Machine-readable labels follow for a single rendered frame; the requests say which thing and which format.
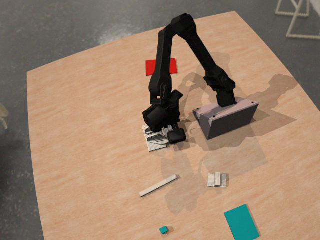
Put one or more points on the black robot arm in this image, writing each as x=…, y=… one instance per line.
x=160, y=84

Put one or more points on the small teal block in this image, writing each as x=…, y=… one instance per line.
x=163, y=230

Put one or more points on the teal flat plate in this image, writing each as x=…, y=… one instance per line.
x=241, y=223

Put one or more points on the red flat rectangular plate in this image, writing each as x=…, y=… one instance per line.
x=151, y=64

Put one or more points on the beige rectangular bar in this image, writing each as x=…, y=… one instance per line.
x=158, y=185

